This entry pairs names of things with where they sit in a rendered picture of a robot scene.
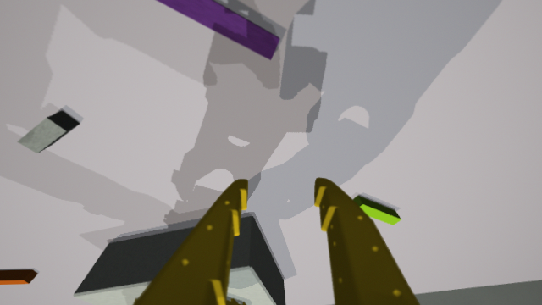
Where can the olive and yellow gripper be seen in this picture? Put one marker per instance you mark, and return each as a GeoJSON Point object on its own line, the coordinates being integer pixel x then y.
{"type": "Point", "coordinates": [363, 269]}

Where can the grey rod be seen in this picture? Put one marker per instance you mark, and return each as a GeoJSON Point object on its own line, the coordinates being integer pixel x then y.
{"type": "Point", "coordinates": [50, 130]}

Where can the orange rectangular block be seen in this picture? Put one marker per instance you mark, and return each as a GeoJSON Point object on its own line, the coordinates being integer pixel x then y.
{"type": "Point", "coordinates": [10, 277]}

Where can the purple rod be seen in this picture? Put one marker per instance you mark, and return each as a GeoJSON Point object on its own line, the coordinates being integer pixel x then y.
{"type": "Point", "coordinates": [227, 23]}

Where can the lime green rod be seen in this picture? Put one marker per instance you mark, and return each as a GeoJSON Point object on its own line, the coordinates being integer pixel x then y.
{"type": "Point", "coordinates": [377, 211]}

